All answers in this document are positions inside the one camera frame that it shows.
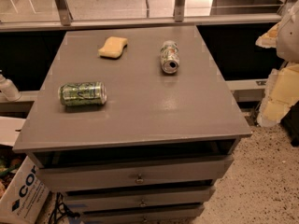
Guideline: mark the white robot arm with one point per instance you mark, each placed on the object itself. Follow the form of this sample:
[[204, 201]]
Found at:
[[281, 91]]

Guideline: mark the white green soda can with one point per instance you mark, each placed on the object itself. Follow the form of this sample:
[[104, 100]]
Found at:
[[169, 57]]

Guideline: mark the grey drawer cabinet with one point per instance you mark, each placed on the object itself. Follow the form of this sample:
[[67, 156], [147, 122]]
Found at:
[[149, 115]]

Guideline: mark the yellow sponge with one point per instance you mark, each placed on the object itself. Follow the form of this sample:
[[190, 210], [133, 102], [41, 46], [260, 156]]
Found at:
[[113, 47]]

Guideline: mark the middle grey drawer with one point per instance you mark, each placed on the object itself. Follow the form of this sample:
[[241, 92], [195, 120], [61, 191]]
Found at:
[[140, 198]]

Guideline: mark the grey drawer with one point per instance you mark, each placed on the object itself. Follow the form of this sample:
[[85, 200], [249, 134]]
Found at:
[[131, 174], [140, 198], [144, 215]]

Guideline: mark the top grey drawer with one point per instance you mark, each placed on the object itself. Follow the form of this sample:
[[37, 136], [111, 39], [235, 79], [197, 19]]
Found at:
[[131, 174]]

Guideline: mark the bottom grey drawer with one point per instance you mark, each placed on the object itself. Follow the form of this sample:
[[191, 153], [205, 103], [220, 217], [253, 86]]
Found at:
[[144, 215]]

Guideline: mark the white plastic bottle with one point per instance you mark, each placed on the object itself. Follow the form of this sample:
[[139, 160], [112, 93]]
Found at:
[[8, 88]]

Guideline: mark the white cardboard box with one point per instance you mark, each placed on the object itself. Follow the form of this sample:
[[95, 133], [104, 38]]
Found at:
[[25, 195]]

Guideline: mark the metal railing frame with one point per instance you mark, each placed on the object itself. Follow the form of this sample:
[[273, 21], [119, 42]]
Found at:
[[32, 15]]

